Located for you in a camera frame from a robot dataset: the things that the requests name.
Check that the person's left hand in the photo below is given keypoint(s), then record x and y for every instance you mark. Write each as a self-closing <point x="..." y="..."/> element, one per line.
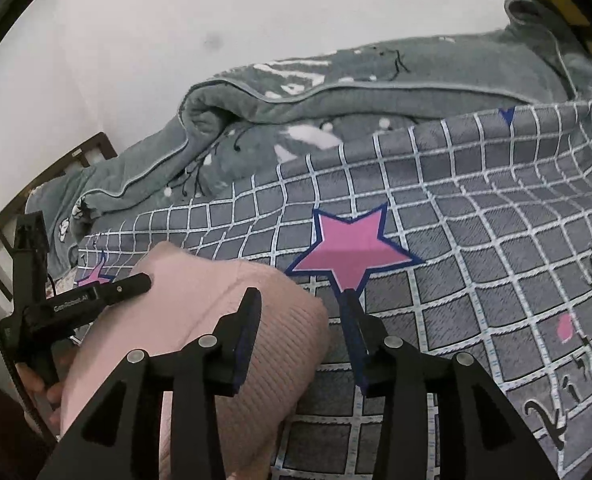
<point x="53" y="400"/>

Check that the dark wooden bed headboard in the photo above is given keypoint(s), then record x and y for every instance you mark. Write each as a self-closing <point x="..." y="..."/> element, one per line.
<point x="93" y="147"/>

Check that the floral patterned cloth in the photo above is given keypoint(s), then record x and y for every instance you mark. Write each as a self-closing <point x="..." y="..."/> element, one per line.
<point x="61" y="284"/>

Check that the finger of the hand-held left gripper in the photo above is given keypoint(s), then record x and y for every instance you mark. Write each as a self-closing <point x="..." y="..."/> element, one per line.
<point x="126" y="287"/>

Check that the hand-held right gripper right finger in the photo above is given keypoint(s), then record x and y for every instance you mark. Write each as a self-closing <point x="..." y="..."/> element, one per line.
<point x="353" y="340"/>

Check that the yellow-brown cloth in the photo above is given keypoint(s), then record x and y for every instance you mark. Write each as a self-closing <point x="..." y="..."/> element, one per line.
<point x="568" y="10"/>

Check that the pink ribbed garment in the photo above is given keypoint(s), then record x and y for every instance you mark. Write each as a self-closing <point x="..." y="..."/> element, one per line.
<point x="286" y="340"/>

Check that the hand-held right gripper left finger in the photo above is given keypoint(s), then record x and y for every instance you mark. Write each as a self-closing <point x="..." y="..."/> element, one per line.
<point x="243" y="355"/>

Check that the grey-green printed quilt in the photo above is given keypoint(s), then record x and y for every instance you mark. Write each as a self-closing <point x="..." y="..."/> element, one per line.
<point x="425" y="85"/>

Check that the grey checkered bed sheet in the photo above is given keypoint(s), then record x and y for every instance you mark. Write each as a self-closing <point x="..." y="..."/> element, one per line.
<point x="475" y="240"/>

